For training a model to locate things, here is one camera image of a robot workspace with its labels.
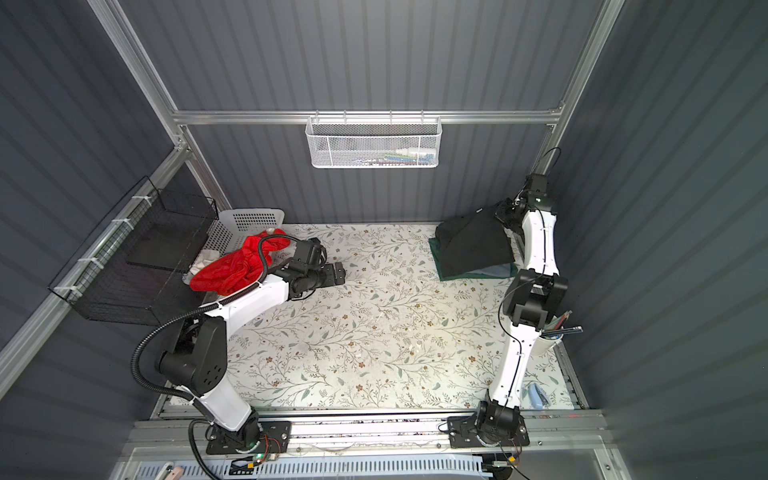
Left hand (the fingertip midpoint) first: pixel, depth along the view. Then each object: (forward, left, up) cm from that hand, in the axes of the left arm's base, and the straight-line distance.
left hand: (333, 273), depth 93 cm
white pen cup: (-26, -60, -2) cm, 65 cm away
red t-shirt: (+4, +33, -2) cm, 33 cm away
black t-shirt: (+8, -47, +3) cm, 47 cm away
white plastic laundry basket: (+30, +41, -6) cm, 51 cm away
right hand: (+13, -56, +10) cm, 58 cm away
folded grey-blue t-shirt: (+3, -57, -6) cm, 57 cm away
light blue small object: (-38, -55, -8) cm, 67 cm away
